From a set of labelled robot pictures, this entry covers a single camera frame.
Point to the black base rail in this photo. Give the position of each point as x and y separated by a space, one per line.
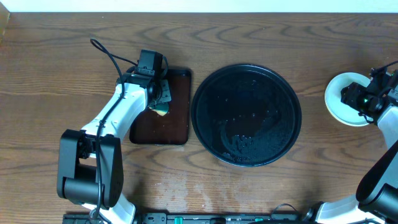
233 218

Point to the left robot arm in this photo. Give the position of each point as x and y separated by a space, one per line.
90 167

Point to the black rectangular tray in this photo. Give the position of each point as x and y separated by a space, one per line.
150 128

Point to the green yellow sponge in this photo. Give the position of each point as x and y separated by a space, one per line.
161 108

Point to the light blue plate front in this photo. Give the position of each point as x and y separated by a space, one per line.
340 111

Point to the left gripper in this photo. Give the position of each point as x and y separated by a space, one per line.
165 94

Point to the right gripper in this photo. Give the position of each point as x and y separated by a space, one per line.
354 96

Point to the black round tray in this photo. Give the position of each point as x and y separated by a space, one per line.
246 115

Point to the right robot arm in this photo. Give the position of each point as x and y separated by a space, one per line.
375 200

